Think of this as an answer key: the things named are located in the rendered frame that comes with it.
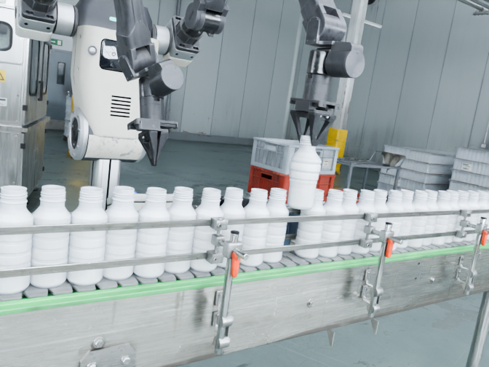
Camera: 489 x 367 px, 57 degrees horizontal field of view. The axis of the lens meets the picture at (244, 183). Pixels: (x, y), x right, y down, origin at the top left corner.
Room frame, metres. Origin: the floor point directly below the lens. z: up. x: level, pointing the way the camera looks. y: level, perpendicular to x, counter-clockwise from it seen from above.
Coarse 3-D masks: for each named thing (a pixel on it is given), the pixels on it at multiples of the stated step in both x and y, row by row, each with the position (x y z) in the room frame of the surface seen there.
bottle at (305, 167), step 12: (300, 144) 1.01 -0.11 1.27; (300, 156) 0.99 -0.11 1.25; (312, 156) 0.99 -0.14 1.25; (300, 168) 0.98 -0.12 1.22; (312, 168) 0.98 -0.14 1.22; (300, 180) 0.99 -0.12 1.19; (312, 180) 0.99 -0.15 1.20; (288, 192) 1.01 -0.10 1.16; (300, 192) 0.98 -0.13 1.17; (312, 192) 0.99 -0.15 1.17; (288, 204) 1.00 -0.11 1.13; (300, 204) 0.98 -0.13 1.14; (312, 204) 1.00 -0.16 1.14
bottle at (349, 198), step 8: (344, 192) 1.12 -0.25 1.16; (352, 192) 1.11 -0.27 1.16; (344, 200) 1.12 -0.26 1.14; (352, 200) 1.11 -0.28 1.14; (344, 208) 1.11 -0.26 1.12; (352, 208) 1.11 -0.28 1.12; (344, 224) 1.10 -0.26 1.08; (352, 224) 1.11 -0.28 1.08; (344, 232) 1.10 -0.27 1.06; (352, 232) 1.11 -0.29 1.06; (344, 248) 1.10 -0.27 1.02
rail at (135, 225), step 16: (288, 208) 1.06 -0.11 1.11; (64, 224) 0.69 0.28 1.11; (80, 224) 0.70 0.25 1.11; (96, 224) 0.72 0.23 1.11; (112, 224) 0.73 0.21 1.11; (128, 224) 0.75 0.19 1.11; (144, 224) 0.77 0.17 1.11; (160, 224) 0.79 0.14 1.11; (176, 224) 0.80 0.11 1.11; (192, 224) 0.82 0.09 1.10; (208, 224) 0.84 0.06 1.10; (352, 240) 1.10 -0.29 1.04; (160, 256) 0.79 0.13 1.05; (176, 256) 0.81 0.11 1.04; (192, 256) 0.83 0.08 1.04; (0, 272) 0.64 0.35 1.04; (16, 272) 0.65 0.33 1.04; (32, 272) 0.66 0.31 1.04; (48, 272) 0.68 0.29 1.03
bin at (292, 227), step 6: (288, 222) 1.81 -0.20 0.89; (294, 222) 1.80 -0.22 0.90; (288, 228) 1.82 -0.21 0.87; (294, 228) 1.79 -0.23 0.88; (288, 240) 1.41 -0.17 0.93; (294, 240) 1.42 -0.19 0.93; (372, 324) 1.36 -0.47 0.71; (330, 330) 1.24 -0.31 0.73; (330, 336) 1.24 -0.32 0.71; (330, 342) 1.24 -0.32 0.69
